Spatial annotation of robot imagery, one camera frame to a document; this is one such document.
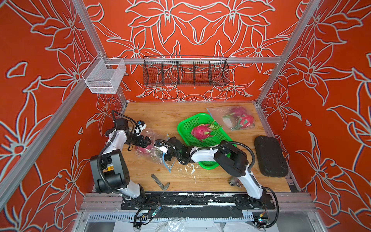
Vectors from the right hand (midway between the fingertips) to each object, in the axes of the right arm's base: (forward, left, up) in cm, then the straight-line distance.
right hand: (158, 146), depth 89 cm
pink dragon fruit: (-5, +6, +4) cm, 9 cm away
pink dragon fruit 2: (+8, -28, +5) cm, 30 cm away
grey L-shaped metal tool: (-23, -5, -4) cm, 24 cm away
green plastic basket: (+16, -17, +1) cm, 23 cm away
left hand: (+3, +10, +2) cm, 11 cm away
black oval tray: (-9, -68, -1) cm, 68 cm away
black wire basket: (+44, -16, +26) cm, 54 cm away
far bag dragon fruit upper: (+29, -55, +2) cm, 63 cm away
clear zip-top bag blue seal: (-6, +2, +1) cm, 6 cm away
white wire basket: (+36, +37, +28) cm, 59 cm away
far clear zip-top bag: (+26, -53, -2) cm, 59 cm away
